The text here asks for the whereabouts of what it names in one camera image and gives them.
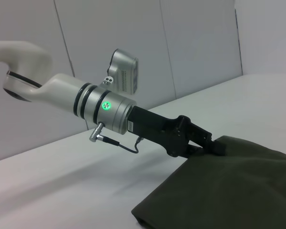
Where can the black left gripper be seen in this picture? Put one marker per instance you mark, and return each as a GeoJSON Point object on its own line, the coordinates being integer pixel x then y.
{"type": "Point", "coordinates": [157, 131]}

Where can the dark green shirt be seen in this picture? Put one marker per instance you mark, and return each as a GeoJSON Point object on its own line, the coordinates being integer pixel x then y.
{"type": "Point", "coordinates": [217, 186]}

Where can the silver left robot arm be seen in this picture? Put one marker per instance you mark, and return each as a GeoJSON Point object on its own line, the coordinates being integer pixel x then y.
{"type": "Point", "coordinates": [62, 93]}

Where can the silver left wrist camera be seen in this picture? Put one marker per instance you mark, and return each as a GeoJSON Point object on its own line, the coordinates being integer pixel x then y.
{"type": "Point", "coordinates": [124, 71]}

